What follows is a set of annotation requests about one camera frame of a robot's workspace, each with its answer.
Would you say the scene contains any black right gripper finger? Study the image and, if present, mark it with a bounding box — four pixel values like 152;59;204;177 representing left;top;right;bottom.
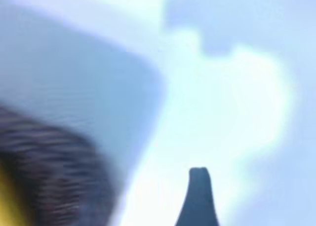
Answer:
174;166;220;226

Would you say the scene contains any brown wicker basket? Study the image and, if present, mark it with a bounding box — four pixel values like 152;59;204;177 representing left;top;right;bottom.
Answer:
0;104;126;226

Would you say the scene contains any yellow banana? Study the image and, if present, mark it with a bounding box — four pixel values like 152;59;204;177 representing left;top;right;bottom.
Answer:
0;156;33;226

